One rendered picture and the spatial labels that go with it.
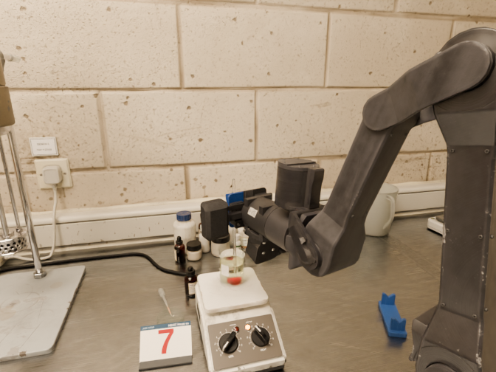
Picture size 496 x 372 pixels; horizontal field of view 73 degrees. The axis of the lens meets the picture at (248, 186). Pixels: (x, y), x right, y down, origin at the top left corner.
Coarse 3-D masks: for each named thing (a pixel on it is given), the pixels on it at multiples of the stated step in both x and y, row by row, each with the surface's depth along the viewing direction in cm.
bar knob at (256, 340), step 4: (256, 328) 57; (260, 328) 57; (264, 328) 58; (252, 332) 57; (256, 332) 57; (260, 332) 56; (264, 332) 58; (268, 332) 58; (252, 336) 57; (256, 336) 57; (260, 336) 56; (264, 336) 56; (268, 336) 57; (252, 340) 57; (256, 340) 57; (260, 340) 57; (264, 340) 56; (268, 340) 56; (256, 344) 56; (260, 344) 56; (264, 344) 56
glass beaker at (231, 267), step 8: (224, 248) 67; (232, 248) 68; (240, 248) 67; (224, 256) 63; (232, 256) 63; (240, 256) 64; (224, 264) 64; (232, 264) 63; (240, 264) 64; (224, 272) 64; (232, 272) 64; (240, 272) 64; (224, 280) 65; (232, 280) 64; (240, 280) 65
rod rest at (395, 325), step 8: (384, 296) 71; (392, 296) 71; (384, 304) 72; (392, 304) 72; (384, 312) 69; (392, 312) 69; (384, 320) 68; (392, 320) 64; (400, 320) 64; (392, 328) 64; (400, 328) 64; (392, 336) 64; (400, 336) 64
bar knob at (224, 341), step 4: (232, 332) 56; (224, 336) 56; (228, 336) 57; (232, 336) 55; (220, 340) 56; (224, 340) 56; (228, 340) 55; (232, 340) 55; (236, 340) 56; (220, 344) 55; (224, 344) 54; (228, 344) 54; (232, 344) 56; (236, 344) 56; (220, 348) 55; (224, 348) 54; (228, 348) 55; (232, 348) 55; (236, 348) 55; (224, 352) 55; (228, 352) 55; (232, 352) 55
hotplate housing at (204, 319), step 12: (204, 312) 60; (216, 312) 60; (228, 312) 60; (240, 312) 60; (252, 312) 60; (264, 312) 61; (204, 324) 58; (276, 324) 60; (204, 336) 57; (204, 348) 58; (264, 360) 55; (276, 360) 56
